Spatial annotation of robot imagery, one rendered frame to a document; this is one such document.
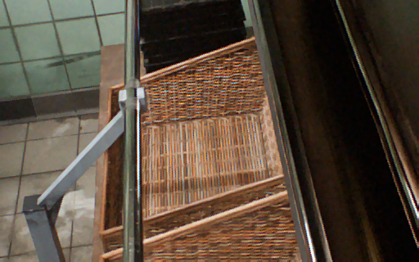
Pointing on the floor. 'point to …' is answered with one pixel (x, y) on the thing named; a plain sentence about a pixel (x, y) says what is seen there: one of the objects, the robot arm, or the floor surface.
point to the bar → (137, 105)
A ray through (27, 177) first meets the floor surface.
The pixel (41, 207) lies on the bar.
